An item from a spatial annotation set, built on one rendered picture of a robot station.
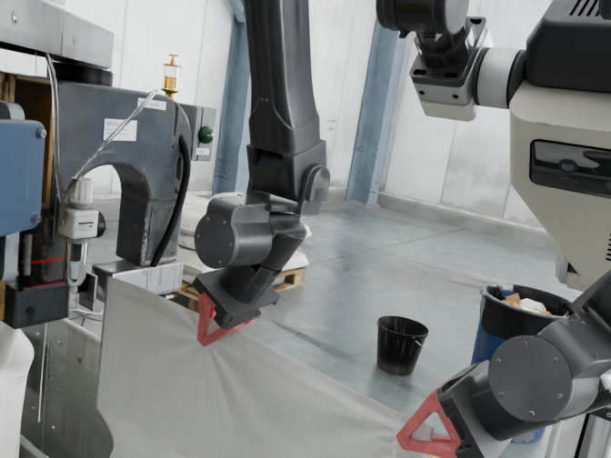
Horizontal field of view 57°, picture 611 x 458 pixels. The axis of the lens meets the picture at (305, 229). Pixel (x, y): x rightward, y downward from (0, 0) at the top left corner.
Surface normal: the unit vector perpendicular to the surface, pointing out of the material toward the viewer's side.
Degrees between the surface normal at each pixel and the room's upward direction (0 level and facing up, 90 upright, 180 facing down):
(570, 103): 40
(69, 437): 90
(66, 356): 90
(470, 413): 46
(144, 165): 90
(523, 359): 78
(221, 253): 87
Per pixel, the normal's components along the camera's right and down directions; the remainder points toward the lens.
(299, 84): 0.76, 0.25
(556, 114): -0.25, -0.69
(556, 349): -0.68, -0.17
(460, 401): 0.68, -0.50
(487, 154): -0.57, 0.08
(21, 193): 0.97, 0.18
